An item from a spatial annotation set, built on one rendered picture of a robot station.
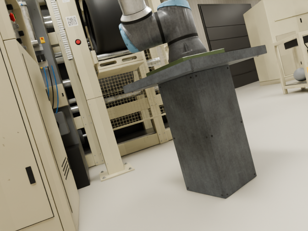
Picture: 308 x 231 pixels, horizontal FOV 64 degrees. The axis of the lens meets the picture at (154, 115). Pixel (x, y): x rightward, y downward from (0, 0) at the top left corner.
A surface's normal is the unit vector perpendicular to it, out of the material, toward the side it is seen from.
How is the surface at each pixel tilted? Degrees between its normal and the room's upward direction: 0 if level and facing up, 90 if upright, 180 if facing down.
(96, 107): 90
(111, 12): 97
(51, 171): 90
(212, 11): 90
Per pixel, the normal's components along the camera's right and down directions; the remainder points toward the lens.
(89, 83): 0.27, 0.00
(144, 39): 0.10, 0.61
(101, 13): 0.04, 0.15
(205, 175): -0.78, 0.26
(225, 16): 0.57, -0.10
